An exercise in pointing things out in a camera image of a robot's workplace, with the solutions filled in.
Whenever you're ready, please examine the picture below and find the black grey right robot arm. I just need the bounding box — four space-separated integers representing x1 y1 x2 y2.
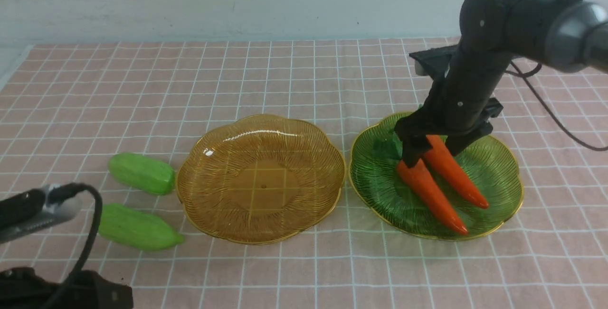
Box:
394 0 608 167

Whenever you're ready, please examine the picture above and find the orange toy carrot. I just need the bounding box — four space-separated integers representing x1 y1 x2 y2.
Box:
369 137 468 237
423 135 489 209

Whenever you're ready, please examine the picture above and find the black left camera cable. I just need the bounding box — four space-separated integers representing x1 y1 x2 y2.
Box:
38 182 104 309

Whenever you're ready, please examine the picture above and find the green toy cucumber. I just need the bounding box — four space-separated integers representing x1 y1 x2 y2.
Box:
108 152 175 195
98 203 185 252

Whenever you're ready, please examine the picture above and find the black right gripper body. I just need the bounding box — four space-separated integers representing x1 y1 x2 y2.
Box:
394 46 504 139

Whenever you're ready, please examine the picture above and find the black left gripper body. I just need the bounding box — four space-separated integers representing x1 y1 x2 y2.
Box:
0 267 134 309

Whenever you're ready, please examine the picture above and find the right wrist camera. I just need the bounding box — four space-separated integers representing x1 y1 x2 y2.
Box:
409 45 457 80

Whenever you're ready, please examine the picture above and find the pink checked tablecloth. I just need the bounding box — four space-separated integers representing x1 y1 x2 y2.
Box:
0 38 607 309

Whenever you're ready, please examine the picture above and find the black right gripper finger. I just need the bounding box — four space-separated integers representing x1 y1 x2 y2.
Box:
445 122 493 156
402 134 430 168

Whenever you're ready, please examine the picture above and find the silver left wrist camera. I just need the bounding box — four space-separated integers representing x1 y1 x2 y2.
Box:
0 184 82 244

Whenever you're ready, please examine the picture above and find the amber ribbed plastic plate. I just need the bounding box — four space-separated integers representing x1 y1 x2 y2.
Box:
174 114 346 244

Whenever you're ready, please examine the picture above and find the green ribbed plastic plate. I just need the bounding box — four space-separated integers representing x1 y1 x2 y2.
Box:
349 112 524 241

